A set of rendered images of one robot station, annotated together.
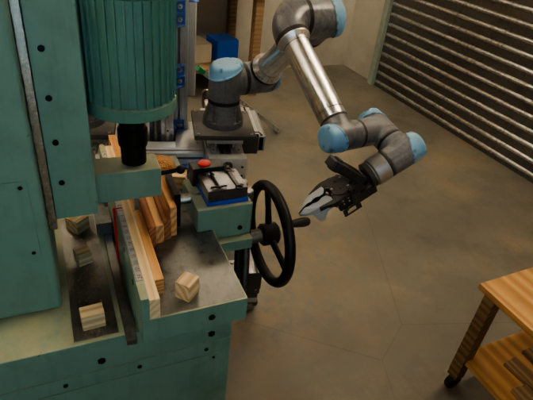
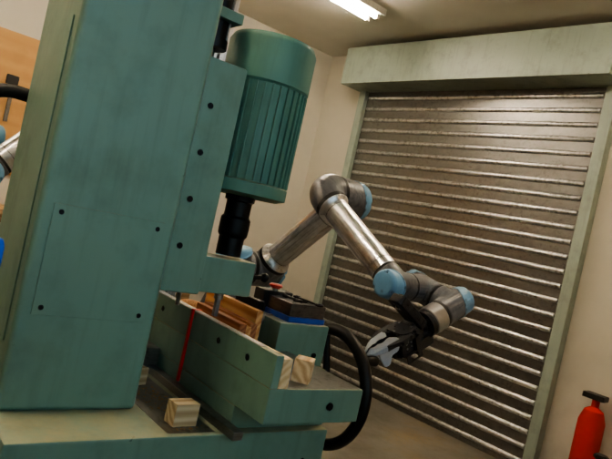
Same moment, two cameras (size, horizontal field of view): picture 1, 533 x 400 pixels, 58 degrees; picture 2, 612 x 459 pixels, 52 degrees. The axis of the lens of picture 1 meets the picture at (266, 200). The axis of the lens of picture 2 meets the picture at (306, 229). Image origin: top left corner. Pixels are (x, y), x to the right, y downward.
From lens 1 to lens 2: 0.69 m
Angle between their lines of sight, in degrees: 35
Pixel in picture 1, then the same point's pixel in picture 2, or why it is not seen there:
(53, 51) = (218, 112)
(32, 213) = (156, 263)
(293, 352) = not seen: outside the picture
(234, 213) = (311, 334)
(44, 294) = (125, 382)
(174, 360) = not seen: outside the picture
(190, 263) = not seen: hidden behind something
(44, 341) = (131, 430)
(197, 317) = (317, 402)
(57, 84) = (210, 142)
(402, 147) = (453, 296)
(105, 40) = (258, 114)
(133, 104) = (265, 178)
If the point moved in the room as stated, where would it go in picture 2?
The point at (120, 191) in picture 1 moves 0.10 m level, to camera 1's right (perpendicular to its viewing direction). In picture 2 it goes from (215, 280) to (266, 290)
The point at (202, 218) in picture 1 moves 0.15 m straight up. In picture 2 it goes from (282, 333) to (299, 262)
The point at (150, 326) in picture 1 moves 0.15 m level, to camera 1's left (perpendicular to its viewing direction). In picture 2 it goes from (275, 399) to (182, 384)
